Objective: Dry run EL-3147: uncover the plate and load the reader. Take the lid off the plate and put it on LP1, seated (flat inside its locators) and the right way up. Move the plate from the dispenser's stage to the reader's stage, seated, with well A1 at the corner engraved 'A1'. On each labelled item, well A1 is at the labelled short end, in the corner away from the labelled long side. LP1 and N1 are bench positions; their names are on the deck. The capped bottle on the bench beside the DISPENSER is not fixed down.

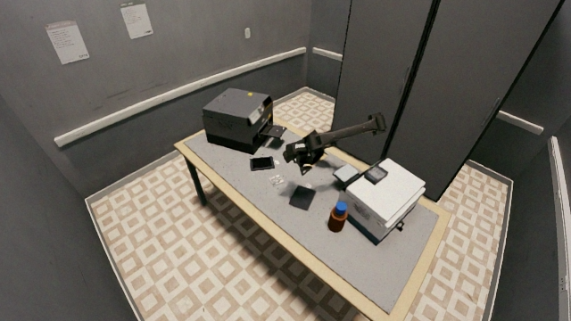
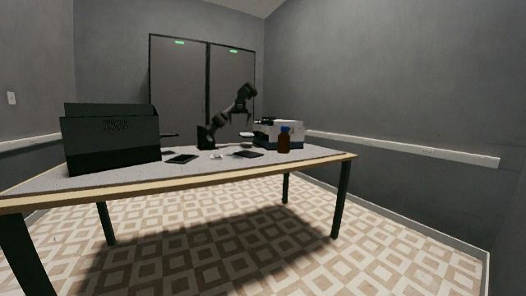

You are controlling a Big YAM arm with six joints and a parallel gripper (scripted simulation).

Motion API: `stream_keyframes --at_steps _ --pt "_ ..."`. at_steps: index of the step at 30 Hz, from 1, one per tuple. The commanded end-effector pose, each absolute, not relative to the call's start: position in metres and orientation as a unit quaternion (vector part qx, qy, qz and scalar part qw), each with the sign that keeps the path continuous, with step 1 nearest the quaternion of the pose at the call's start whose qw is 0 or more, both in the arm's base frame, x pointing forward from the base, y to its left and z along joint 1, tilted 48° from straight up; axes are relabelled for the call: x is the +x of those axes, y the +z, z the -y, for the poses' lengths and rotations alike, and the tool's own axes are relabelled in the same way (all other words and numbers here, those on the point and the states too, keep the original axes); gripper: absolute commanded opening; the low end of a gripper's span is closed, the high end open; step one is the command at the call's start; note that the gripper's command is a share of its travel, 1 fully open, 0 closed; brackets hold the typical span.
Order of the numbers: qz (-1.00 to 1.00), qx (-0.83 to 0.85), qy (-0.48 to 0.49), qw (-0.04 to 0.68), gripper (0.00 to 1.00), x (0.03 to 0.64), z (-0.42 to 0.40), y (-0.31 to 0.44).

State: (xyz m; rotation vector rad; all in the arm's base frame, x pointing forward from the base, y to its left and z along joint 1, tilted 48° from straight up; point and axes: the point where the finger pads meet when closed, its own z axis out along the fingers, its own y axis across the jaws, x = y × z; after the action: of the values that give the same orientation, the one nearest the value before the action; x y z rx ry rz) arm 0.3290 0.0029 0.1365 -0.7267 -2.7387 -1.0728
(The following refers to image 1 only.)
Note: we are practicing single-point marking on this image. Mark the brown bottle with blue cap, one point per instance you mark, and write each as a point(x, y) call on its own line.
point(336, 222)

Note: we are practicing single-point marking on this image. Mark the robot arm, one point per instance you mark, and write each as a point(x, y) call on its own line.
point(316, 142)

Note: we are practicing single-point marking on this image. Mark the white multi-well plate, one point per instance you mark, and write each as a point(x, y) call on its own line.
point(346, 172)

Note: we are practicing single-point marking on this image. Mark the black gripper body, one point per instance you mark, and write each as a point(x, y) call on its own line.
point(301, 164)

